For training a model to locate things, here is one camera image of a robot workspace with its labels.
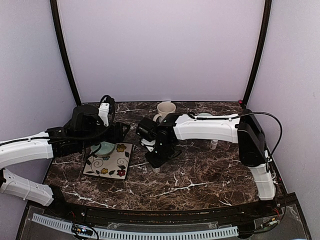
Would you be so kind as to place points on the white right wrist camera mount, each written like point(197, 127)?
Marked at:
point(149, 145)

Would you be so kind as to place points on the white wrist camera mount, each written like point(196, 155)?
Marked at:
point(149, 145)
point(103, 113)

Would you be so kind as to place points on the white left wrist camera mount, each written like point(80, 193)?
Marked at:
point(103, 113)

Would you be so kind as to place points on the white mug with coral pattern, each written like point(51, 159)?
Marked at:
point(163, 109)

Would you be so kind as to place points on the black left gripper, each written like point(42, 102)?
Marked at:
point(116, 135)

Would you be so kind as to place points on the plain celadon green bowl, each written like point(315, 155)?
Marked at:
point(103, 149)

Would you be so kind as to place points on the square floral plate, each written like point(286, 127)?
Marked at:
point(115, 166)

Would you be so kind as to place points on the striped light blue bowl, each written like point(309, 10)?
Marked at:
point(204, 115)

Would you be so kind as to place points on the black frame post right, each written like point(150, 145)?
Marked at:
point(258, 52)

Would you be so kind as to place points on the white slotted cable duct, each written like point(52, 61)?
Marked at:
point(121, 231)

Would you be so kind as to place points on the black frame post left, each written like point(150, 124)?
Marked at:
point(63, 51)

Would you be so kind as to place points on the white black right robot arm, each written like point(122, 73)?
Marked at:
point(160, 139)

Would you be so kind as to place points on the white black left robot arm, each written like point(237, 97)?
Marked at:
point(88, 126)

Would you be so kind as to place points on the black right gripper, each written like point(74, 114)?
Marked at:
point(157, 162)

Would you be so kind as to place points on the black front table rail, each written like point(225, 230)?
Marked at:
point(164, 210)

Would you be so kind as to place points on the white pill bottle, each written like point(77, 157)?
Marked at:
point(213, 144)
point(156, 170)

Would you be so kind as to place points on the black frame post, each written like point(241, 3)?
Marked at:
point(258, 52)
point(63, 51)

